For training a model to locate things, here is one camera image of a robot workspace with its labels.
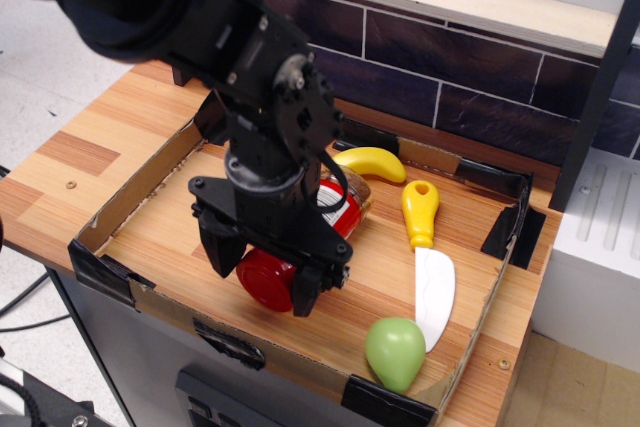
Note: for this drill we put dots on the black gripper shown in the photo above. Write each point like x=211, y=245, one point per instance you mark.
x=286, y=224

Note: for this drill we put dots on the red-lidded basil spice bottle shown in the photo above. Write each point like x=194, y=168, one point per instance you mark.
x=269, y=280

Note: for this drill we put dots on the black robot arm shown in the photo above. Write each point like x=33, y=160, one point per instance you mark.
x=280, y=119

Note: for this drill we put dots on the cardboard fence with black tape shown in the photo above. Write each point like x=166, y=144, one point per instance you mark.
x=153, y=306

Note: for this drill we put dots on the yellow toy banana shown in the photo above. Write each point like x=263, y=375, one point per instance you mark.
x=373, y=161

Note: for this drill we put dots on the green toy pear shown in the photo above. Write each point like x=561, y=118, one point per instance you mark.
x=395, y=350

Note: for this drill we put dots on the dark brick-pattern back panel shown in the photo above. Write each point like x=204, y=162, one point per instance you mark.
x=515, y=95

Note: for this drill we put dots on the yellow-handled white toy knife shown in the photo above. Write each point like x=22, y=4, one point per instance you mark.
x=435, y=276

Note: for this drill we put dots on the black metal bracket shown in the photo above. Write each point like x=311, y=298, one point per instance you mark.
x=25, y=399

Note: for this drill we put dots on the black vertical post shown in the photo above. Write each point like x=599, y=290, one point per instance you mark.
x=613, y=60

